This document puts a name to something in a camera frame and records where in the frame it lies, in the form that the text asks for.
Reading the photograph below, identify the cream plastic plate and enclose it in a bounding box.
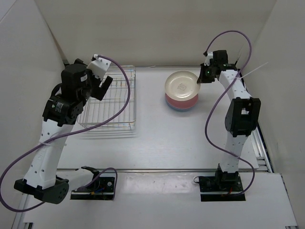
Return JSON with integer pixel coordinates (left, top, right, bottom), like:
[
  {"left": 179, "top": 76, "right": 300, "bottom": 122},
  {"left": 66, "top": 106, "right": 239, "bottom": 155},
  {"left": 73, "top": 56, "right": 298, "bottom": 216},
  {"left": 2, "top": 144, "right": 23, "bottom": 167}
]
[{"left": 164, "top": 71, "right": 201, "bottom": 102}]

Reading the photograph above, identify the pink plastic plate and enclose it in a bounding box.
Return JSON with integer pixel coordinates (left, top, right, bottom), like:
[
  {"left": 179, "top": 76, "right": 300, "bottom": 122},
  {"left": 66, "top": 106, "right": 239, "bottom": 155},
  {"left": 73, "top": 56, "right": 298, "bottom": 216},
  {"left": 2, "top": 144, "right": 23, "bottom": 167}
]
[{"left": 165, "top": 94, "right": 199, "bottom": 108}]

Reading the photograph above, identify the blue plastic plate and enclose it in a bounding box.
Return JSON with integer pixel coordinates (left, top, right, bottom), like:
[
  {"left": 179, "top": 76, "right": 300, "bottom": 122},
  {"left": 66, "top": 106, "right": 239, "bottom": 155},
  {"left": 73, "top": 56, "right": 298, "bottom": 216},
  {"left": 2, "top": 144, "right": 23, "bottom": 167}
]
[{"left": 166, "top": 101, "right": 197, "bottom": 112}]

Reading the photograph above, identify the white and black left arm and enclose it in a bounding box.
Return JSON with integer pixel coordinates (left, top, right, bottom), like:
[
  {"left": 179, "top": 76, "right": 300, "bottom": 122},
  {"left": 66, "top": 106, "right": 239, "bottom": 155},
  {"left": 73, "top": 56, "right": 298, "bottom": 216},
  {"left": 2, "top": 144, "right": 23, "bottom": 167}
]
[{"left": 14, "top": 57, "right": 112, "bottom": 204}]

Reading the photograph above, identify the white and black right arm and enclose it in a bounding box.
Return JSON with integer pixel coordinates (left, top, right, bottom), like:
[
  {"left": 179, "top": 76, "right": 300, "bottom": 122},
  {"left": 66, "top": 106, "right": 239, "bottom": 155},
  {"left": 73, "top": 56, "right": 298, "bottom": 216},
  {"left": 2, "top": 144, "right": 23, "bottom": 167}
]
[{"left": 197, "top": 50, "right": 261, "bottom": 191}]

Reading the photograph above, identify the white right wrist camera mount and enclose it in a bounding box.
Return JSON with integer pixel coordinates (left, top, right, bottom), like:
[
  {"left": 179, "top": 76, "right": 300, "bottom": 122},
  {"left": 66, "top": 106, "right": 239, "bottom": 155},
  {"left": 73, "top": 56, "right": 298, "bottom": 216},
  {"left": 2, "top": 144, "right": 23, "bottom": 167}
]
[{"left": 204, "top": 52, "right": 213, "bottom": 66}]

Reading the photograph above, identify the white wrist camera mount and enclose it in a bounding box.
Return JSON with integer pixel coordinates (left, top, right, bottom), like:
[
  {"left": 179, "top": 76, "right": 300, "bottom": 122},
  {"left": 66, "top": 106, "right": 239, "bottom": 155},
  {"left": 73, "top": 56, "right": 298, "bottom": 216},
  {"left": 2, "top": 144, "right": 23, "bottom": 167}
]
[
  {"left": 87, "top": 54, "right": 112, "bottom": 80},
  {"left": 204, "top": 52, "right": 213, "bottom": 66}
]

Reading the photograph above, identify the chrome wire dish rack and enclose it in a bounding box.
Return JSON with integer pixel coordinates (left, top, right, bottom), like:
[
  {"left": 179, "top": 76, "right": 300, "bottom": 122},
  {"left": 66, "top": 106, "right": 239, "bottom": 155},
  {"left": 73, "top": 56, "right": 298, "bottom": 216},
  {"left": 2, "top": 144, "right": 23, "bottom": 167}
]
[{"left": 77, "top": 65, "right": 136, "bottom": 131}]

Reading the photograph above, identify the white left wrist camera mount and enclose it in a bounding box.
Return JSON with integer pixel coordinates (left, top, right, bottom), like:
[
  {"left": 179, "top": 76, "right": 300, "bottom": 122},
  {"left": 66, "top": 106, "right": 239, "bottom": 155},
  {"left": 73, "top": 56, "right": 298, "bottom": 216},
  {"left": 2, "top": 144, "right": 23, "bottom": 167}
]
[{"left": 87, "top": 54, "right": 112, "bottom": 80}]

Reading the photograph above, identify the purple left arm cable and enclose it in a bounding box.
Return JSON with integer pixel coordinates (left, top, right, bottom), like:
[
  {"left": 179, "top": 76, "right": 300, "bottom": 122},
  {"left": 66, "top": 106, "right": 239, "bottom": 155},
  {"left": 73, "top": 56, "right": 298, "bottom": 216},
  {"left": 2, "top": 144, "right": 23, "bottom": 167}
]
[{"left": 0, "top": 54, "right": 132, "bottom": 213}]

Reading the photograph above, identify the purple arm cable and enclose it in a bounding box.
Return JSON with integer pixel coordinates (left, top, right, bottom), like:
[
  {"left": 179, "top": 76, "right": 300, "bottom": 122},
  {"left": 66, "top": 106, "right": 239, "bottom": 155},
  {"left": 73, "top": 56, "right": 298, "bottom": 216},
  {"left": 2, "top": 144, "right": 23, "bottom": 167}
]
[
  {"left": 203, "top": 30, "right": 255, "bottom": 196},
  {"left": 0, "top": 54, "right": 132, "bottom": 213}
]

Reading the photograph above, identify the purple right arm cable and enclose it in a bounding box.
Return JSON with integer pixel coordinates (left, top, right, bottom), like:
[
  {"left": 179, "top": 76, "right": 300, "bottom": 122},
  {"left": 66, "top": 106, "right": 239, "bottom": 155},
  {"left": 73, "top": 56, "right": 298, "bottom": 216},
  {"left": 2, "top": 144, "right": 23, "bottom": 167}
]
[{"left": 203, "top": 30, "right": 255, "bottom": 196}]

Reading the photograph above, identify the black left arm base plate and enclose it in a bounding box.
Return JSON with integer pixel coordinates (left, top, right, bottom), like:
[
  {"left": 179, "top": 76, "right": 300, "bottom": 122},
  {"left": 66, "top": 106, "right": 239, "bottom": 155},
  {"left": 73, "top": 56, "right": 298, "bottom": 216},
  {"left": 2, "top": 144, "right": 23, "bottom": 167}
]
[{"left": 70, "top": 173, "right": 116, "bottom": 200}]

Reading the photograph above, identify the aluminium table frame rail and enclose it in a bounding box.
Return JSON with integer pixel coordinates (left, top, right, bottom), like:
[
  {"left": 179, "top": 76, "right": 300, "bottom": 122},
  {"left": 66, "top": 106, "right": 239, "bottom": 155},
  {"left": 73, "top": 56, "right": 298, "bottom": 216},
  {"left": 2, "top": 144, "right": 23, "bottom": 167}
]
[{"left": 238, "top": 69, "right": 272, "bottom": 174}]

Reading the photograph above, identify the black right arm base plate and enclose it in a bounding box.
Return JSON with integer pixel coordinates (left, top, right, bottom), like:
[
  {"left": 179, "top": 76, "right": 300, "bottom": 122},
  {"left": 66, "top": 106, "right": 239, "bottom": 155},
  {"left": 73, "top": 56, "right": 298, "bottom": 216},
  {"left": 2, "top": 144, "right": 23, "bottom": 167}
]
[{"left": 193, "top": 176, "right": 246, "bottom": 202}]

